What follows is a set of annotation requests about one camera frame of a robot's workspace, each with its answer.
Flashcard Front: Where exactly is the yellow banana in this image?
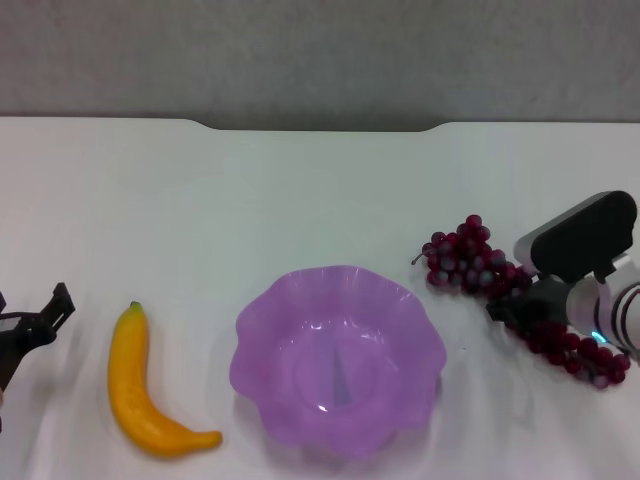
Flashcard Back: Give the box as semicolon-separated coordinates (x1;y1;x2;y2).
108;301;224;457

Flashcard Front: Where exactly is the purple translucent ruffled bowl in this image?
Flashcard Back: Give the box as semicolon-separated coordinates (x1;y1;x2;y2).
228;264;448;460

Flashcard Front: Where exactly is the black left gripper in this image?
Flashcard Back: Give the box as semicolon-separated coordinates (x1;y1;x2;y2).
0;282;77;392

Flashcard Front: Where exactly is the dark red grape bunch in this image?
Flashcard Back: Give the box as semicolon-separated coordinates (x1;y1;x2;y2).
411;214;632;390

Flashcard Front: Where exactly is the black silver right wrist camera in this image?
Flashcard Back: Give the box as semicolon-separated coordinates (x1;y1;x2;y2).
513;190;640;287

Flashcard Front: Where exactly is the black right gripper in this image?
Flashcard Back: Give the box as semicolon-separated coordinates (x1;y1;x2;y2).
486;278;572;327

